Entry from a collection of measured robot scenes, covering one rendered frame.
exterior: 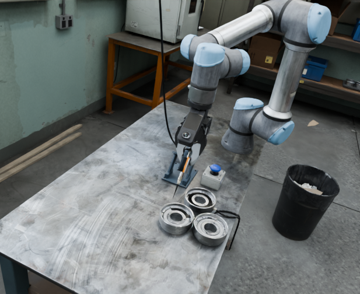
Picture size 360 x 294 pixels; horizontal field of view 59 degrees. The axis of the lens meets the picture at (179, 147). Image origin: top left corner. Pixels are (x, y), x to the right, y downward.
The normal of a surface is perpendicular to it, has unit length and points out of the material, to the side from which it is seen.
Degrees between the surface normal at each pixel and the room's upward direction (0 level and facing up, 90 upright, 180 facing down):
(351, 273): 0
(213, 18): 90
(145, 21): 90
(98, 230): 0
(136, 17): 90
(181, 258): 0
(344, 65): 90
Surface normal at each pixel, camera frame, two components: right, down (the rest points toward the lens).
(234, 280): 0.16, -0.85
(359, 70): -0.38, 0.42
